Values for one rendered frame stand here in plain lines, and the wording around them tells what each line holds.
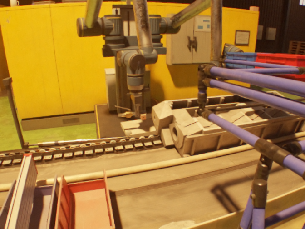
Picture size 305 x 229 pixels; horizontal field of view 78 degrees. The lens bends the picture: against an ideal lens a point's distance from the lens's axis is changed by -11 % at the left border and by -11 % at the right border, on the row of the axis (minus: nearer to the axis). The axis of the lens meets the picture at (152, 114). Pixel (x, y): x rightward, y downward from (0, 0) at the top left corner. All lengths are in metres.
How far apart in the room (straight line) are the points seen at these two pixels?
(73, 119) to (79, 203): 2.60
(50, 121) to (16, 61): 1.05
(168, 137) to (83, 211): 0.68
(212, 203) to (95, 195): 0.53
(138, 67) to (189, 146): 0.55
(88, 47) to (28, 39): 0.85
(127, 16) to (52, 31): 1.13
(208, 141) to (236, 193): 0.35
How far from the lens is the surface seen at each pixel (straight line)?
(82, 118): 3.52
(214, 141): 1.29
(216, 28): 1.95
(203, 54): 3.50
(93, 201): 1.02
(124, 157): 1.27
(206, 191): 1.07
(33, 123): 3.65
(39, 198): 1.09
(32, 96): 3.49
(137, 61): 1.28
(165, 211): 0.96
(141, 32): 1.52
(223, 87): 0.61
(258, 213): 0.54
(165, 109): 1.34
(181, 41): 3.31
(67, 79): 3.33
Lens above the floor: 1.46
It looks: 23 degrees down
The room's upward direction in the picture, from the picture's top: straight up
